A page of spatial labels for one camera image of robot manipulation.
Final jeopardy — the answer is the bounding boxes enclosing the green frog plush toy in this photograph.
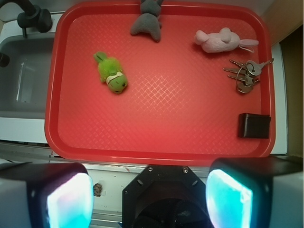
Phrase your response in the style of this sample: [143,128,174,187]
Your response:
[93,51,128,94]

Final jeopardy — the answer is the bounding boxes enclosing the grey bunny plush toy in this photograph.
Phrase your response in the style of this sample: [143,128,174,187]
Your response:
[130,0,163,42]

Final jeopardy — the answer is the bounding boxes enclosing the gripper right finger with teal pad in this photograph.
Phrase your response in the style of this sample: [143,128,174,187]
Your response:
[206,157,304,228]

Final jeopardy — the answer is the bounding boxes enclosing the grey sink faucet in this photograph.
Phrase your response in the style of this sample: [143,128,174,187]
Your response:
[0,0,53,38]

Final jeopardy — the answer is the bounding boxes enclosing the red plastic tray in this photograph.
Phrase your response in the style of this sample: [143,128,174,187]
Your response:
[45,0,276,166]

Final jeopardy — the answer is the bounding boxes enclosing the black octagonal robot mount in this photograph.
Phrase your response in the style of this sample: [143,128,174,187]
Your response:
[122,165,213,228]

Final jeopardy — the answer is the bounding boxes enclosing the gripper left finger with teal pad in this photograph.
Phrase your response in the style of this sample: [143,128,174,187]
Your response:
[0,162,94,228]

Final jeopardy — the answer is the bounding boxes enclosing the small black box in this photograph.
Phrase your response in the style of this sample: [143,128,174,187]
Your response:
[237,113,271,139]

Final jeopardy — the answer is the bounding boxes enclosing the silver keys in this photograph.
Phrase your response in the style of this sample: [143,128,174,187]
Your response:
[223,58,274,94]

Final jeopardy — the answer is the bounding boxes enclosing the grey sink basin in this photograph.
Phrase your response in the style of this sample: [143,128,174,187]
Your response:
[0,33,55,119]

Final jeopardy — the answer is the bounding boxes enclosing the pink bunny plush toy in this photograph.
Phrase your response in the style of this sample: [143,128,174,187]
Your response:
[194,27,259,53]

